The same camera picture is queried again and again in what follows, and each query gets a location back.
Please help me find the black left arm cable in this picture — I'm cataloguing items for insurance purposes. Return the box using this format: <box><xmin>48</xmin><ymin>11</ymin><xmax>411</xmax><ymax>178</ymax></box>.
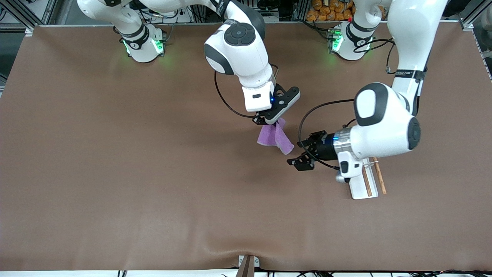
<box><xmin>298</xmin><ymin>38</ymin><xmax>396</xmax><ymax>170</ymax></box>

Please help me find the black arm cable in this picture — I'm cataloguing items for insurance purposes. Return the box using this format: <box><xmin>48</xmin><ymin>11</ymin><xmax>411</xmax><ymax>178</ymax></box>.
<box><xmin>298</xmin><ymin>38</ymin><xmax>396</xmax><ymax>170</ymax></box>
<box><xmin>214</xmin><ymin>63</ymin><xmax>279</xmax><ymax>118</ymax></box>

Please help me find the grey metal camera bracket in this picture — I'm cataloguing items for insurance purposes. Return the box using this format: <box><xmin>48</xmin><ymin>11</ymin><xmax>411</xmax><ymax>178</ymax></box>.
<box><xmin>238</xmin><ymin>255</ymin><xmax>260</xmax><ymax>277</ymax></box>

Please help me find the white rack with wooden bars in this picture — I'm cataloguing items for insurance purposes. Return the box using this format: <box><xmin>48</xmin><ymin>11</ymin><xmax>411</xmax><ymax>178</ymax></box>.
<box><xmin>348</xmin><ymin>156</ymin><xmax>387</xmax><ymax>200</ymax></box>

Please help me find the white power strip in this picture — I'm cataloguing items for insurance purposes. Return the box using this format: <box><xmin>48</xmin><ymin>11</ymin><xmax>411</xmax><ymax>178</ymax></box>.
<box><xmin>148</xmin><ymin>4</ymin><xmax>193</xmax><ymax>23</ymax></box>

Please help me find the aluminium frame post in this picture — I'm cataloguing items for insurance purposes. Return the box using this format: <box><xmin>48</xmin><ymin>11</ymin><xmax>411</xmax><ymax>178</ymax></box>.
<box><xmin>459</xmin><ymin>0</ymin><xmax>492</xmax><ymax>32</ymax></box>
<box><xmin>0</xmin><ymin>0</ymin><xmax>58</xmax><ymax>37</ymax></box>

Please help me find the grey electronics box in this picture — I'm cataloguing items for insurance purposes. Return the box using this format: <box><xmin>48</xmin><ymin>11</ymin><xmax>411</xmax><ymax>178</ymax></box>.
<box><xmin>254</xmin><ymin>0</ymin><xmax>280</xmax><ymax>23</ymax></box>

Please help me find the brown table mat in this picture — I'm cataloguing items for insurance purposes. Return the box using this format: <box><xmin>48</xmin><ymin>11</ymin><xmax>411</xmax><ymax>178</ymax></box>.
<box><xmin>0</xmin><ymin>21</ymin><xmax>492</xmax><ymax>272</ymax></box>

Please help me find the purple grey towel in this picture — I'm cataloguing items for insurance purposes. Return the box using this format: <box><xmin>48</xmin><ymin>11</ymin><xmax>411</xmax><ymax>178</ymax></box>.
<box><xmin>257</xmin><ymin>118</ymin><xmax>295</xmax><ymax>155</ymax></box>

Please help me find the orange snack bag pile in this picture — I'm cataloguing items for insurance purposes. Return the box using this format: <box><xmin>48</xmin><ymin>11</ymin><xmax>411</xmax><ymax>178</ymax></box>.
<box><xmin>306</xmin><ymin>0</ymin><xmax>356</xmax><ymax>22</ymax></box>

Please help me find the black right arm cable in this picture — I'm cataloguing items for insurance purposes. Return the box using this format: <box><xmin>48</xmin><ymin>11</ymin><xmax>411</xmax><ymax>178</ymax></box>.
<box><xmin>214</xmin><ymin>63</ymin><xmax>279</xmax><ymax>118</ymax></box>

